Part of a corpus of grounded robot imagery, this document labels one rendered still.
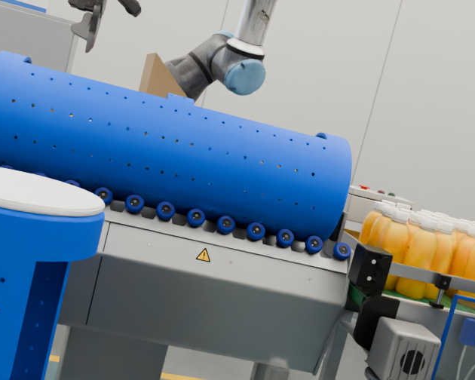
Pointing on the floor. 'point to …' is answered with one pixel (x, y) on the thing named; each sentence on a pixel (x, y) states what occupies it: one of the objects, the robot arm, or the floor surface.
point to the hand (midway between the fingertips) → (90, 48)
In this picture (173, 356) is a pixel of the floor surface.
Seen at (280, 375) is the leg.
